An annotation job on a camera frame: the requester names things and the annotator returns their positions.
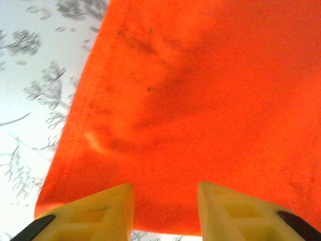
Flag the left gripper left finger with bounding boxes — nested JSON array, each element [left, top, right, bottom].
[[10, 183, 135, 241]]

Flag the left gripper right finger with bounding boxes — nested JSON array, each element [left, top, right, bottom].
[[197, 181, 321, 241]]

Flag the orange t-shirt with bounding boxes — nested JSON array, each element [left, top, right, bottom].
[[34, 0, 321, 236]]

